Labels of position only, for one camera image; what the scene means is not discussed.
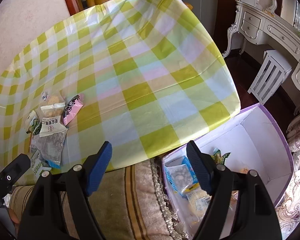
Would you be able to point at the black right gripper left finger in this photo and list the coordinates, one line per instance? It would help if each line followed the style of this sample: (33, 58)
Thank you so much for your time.
(43, 217)

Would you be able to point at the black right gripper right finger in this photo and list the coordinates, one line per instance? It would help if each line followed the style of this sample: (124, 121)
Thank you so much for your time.
(255, 216)

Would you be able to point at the white ornate dressing table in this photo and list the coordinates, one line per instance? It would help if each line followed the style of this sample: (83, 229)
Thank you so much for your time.
(259, 28)

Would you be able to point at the floral lace curtain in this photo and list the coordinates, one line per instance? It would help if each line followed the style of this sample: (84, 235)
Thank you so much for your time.
(288, 212)

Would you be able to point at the white slatted stool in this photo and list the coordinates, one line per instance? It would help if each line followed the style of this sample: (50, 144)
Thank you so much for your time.
(274, 71)

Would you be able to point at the pink snack packet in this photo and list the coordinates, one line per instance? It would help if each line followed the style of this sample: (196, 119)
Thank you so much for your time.
(72, 108)

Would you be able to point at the green yellow snack packet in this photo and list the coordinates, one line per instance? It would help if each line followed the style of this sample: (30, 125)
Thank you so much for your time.
(218, 157)

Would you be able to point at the green checkered tablecloth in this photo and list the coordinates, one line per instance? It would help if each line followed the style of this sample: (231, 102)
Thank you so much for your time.
(151, 77)

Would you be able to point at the blue cartoon snack packet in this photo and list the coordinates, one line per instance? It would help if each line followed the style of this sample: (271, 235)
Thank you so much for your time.
(181, 176)

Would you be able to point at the white purple storage box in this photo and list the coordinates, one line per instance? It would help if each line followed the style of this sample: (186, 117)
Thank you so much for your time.
(255, 142)

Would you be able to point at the white label biscuit packet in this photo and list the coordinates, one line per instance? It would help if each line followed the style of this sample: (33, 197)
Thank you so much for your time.
(52, 121)

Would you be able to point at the striped beige sofa cover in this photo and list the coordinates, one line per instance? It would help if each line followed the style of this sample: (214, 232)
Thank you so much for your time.
(130, 203)

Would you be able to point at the clear grey snack packet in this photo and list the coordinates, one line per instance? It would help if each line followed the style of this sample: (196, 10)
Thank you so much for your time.
(49, 148)

